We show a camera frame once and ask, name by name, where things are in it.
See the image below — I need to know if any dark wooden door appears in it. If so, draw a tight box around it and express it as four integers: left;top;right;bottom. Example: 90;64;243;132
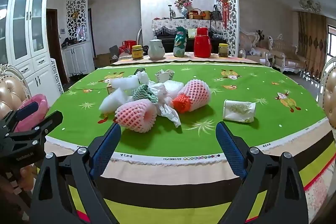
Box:
46;8;65;75

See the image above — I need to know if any white teapot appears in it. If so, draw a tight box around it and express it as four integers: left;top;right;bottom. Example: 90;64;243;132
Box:
147;39;166;60

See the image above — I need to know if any lace piano cloth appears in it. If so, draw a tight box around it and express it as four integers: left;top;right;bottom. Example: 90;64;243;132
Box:
152;18;223;36

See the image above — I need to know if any cream carved sofa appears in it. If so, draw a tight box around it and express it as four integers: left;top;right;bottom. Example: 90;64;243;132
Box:
268;34;307;73
238;30;273;67

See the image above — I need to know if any white fretwork panel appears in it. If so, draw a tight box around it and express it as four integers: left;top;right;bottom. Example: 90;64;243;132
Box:
50;57;65;94

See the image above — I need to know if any white lattice screen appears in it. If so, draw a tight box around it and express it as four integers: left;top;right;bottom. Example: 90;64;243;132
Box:
65;0;88;42
213;0;239;58

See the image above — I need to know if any red gift box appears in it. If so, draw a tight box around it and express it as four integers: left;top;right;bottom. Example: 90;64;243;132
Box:
122;40;137;54

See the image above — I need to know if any white foam block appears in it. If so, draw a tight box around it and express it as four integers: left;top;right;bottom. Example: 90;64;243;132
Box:
164;80;184;98

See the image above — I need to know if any low white cabinet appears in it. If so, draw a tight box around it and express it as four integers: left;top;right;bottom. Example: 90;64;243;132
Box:
62;42;95;76

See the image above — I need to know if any large yellow lid jar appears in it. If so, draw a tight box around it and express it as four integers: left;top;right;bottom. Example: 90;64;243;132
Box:
131;45;143;60

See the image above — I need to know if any small yellow lid jar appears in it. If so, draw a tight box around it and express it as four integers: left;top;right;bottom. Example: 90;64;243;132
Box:
218;43;229;58

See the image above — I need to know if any pink bagged waste bin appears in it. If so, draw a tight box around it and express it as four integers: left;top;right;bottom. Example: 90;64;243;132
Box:
14;94;50;132

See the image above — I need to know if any red thermos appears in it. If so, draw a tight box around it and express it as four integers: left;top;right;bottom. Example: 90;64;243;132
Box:
194;27;211;58

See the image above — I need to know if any black piano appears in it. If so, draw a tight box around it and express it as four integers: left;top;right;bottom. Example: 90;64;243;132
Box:
154;30;223;54

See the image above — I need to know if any white paper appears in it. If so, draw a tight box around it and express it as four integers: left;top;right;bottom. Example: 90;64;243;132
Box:
147;81;182;128

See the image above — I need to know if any grey open box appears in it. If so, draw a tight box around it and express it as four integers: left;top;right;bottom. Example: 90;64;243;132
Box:
109;45;120;60

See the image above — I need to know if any brown patterned curtain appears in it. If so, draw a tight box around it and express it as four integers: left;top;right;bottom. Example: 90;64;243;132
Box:
298;11;328;77

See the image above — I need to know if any tall white cabinet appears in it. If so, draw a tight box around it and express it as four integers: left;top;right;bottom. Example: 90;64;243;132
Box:
0;0;62;101

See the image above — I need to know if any pink orange foam fruit net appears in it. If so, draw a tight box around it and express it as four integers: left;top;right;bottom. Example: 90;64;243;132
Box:
172;80;212;114

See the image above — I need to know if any beige leather chair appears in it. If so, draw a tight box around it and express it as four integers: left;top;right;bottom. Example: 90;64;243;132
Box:
0;64;33;132
318;57;336;130

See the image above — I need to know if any white paper cup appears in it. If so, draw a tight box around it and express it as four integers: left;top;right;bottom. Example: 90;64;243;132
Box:
223;99;256;123

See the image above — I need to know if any crushed paper cup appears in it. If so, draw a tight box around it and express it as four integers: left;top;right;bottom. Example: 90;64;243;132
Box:
155;69;175;83

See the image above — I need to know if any chandelier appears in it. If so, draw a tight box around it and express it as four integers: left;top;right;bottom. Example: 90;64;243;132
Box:
299;0;322;14

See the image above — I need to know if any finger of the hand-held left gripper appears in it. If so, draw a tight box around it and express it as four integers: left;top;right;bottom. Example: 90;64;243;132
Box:
0;101;39;130
4;110;64;146

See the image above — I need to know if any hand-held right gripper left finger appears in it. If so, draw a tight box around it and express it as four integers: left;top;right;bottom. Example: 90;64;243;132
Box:
30;123;122;224

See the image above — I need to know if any red knot ornament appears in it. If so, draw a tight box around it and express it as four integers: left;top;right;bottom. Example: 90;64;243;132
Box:
219;0;231;30

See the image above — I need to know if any cardboard box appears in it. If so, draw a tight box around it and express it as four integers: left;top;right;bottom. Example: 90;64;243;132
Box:
93;54;112;68

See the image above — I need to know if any flower vase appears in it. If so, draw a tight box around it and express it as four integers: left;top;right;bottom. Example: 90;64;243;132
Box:
175;0;193;18

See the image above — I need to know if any person's left hand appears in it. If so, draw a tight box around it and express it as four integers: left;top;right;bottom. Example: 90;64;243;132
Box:
12;168;36;189

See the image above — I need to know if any green printed tablecloth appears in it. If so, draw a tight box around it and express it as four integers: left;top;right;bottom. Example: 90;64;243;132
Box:
45;60;335;169

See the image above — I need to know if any green white foam net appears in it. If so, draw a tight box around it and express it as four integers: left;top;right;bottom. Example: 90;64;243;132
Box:
132;84;159;104

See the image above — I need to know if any black handbag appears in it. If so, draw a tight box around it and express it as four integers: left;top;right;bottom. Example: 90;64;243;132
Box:
211;4;223;20

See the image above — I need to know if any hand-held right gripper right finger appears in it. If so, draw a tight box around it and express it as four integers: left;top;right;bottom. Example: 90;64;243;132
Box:
215;121;309;224

